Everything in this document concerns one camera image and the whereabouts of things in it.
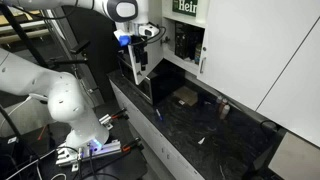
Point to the small white-capped bottle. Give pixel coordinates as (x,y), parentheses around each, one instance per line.
(219,99)

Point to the black stainless microwave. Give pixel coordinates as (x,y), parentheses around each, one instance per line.
(163,88)

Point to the black tripod stand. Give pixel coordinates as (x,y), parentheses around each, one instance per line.
(23,36)

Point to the white upper cabinet door with lock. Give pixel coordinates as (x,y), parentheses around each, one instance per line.
(253,50)

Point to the tall black box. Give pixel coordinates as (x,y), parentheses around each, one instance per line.
(182,40)

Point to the white squeeze bottle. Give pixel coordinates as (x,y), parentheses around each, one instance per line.
(224,112)

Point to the blue marker pen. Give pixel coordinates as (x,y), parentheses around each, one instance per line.
(159,115)

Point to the green Heineken box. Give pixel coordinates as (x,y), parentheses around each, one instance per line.
(185,6)

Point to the white wrist camera, blue mount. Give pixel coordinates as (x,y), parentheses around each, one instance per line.
(148,31)

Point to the white paper scrap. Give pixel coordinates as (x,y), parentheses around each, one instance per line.
(201,141)

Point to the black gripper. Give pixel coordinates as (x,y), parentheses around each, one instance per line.
(138,49)

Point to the dark package with blue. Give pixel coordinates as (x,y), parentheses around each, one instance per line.
(198,53)

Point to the brown cardboard piece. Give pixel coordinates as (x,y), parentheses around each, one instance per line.
(186,96)

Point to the orange black clamp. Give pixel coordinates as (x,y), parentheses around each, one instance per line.
(131,145)
(119,115)

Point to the white lower cabinet row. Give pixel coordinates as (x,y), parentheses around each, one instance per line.
(150,133)

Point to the red-brown sauce bottle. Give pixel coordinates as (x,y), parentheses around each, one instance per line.
(222,105)

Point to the white cabinet shelf unit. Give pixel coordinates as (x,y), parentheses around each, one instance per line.
(180,65)

